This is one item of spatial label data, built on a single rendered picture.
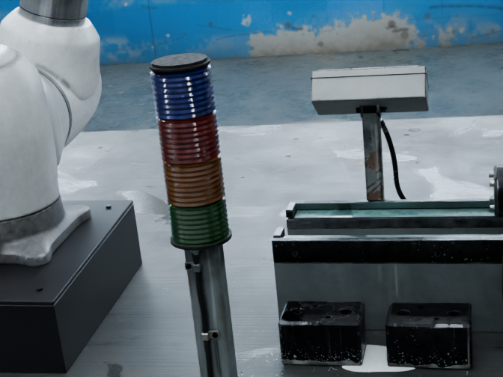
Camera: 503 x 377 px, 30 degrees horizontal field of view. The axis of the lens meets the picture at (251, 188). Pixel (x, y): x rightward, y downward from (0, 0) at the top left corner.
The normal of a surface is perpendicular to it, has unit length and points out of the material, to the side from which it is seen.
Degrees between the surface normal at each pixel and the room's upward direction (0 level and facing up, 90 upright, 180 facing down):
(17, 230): 86
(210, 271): 90
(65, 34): 62
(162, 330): 0
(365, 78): 57
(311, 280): 90
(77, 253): 2
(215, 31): 90
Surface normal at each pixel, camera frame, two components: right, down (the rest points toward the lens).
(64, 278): -0.08, -0.93
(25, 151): 0.66, 0.18
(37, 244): 0.07, -0.84
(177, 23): -0.18, 0.35
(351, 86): -0.23, -0.21
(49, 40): 0.22, -0.21
